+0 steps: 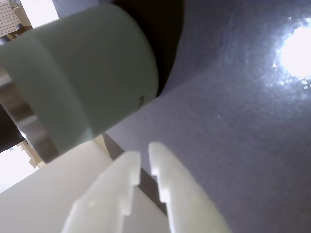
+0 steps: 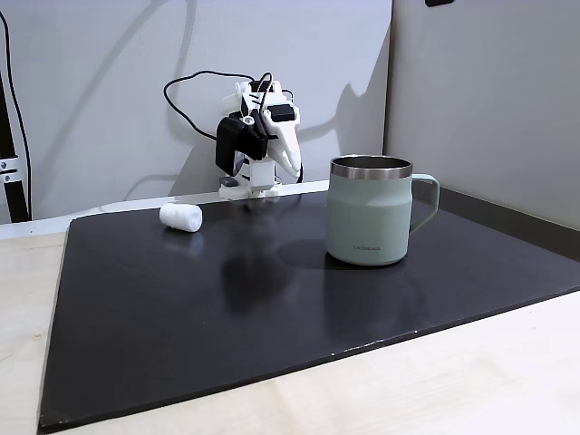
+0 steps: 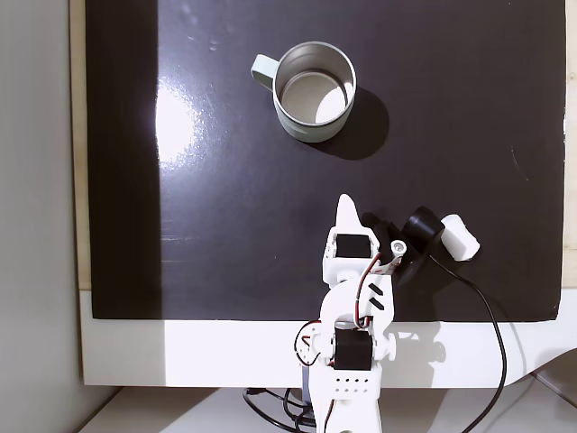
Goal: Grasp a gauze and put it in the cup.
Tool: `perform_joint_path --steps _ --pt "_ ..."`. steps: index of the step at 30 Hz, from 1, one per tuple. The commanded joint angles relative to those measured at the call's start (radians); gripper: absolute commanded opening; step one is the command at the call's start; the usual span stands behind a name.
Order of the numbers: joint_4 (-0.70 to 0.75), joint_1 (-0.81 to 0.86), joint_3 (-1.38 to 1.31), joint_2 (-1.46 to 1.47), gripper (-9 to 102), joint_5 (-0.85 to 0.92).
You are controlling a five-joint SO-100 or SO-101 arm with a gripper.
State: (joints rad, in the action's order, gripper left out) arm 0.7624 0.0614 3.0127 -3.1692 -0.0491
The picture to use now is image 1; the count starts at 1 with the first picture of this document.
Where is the black table mat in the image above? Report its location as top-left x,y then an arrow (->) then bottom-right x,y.
102,0 -> 311,233

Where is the mint green metal-rimmed mug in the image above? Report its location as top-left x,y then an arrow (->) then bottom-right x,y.
0,2 -> 160,164

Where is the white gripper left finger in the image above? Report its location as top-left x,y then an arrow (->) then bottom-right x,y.
60,150 -> 142,233

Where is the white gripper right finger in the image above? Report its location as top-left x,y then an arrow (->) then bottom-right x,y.
148,141 -> 232,233

